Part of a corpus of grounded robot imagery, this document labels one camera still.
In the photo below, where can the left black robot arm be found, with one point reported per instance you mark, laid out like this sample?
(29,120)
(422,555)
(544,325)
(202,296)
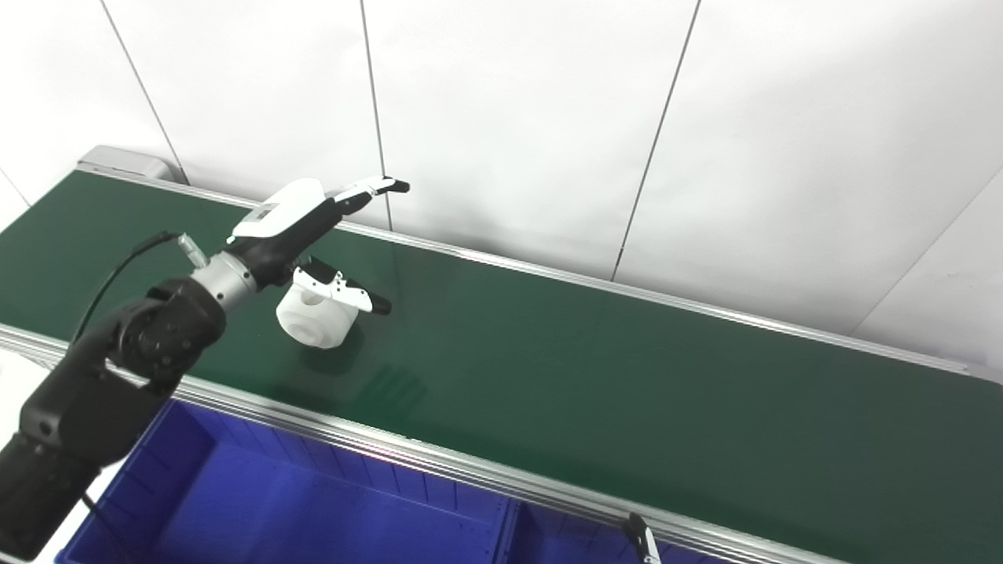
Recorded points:
(102,384)

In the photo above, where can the aluminium conveyor side rail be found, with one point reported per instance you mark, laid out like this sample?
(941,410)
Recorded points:
(627,286)
(392,450)

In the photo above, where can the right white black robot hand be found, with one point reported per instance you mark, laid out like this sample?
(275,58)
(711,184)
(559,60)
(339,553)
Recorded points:
(642,540)

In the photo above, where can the green conveyor belt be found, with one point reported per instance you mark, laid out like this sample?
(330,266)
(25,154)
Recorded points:
(588,368)

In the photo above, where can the white cylindrical plastic part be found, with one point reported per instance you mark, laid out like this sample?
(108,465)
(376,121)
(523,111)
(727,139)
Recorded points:
(317,317)

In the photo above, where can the grey conveyor end cover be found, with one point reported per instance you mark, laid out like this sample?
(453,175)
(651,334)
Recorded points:
(125,162)

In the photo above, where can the blue plastic bin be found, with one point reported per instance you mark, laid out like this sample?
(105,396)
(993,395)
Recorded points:
(580,540)
(298,501)

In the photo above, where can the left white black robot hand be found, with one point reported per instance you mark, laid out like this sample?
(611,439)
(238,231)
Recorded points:
(286,223)

